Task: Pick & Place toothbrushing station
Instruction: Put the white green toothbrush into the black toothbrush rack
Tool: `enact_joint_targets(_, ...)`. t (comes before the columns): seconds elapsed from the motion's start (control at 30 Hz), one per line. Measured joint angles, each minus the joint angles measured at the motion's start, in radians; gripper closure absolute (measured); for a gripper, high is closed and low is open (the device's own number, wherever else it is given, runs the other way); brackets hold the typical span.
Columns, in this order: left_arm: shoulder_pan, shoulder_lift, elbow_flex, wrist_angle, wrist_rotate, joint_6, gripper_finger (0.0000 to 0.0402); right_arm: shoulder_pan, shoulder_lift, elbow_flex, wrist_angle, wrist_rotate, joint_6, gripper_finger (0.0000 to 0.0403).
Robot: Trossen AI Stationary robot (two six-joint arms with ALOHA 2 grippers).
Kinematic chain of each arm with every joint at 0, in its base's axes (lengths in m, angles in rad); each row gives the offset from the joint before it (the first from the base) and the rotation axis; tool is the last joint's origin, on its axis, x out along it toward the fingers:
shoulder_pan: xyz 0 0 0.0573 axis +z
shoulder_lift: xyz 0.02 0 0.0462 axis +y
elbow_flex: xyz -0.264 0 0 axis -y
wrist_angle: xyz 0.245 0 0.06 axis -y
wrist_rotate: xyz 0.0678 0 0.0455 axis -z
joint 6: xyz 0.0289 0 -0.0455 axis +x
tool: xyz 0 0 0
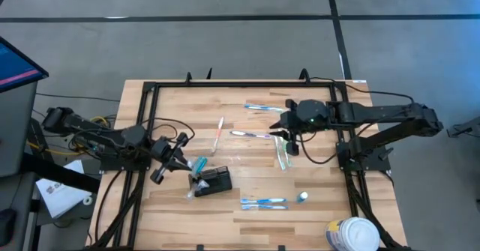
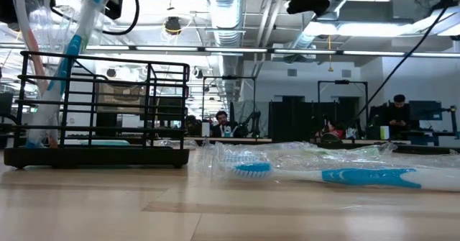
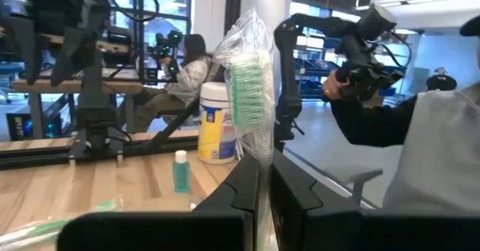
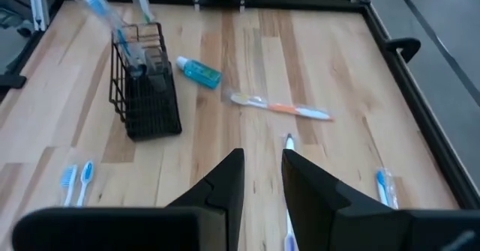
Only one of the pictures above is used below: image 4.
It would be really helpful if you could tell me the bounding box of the blue mouthwash bottle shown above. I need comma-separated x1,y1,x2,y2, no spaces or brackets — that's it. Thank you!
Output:
175,55,223,91

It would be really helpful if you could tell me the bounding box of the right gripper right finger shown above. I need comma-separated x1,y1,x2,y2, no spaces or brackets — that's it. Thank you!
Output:
281,148,480,251

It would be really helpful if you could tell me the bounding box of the blue white toothbrush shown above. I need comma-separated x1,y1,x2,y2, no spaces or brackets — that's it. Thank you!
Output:
76,160,95,208
58,163,79,208

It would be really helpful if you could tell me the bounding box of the black wire toothbrush rack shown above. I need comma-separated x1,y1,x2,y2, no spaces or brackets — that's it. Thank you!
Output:
108,21,184,142

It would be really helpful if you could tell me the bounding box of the bundle of packaged toothbrushes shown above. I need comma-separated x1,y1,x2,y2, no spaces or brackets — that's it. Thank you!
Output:
61,0,147,78

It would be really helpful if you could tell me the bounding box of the clear toothbrush bundle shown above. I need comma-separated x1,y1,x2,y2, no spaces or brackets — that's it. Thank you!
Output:
374,167,401,210

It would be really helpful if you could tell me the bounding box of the black frame clamp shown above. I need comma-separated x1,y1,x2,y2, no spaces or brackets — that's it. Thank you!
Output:
383,37,422,64

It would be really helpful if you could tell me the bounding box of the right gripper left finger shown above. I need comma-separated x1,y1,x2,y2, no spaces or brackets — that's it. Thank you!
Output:
12,148,246,251

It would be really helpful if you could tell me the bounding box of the orange white toothbrush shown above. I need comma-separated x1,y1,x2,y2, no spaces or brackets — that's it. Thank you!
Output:
224,89,335,123

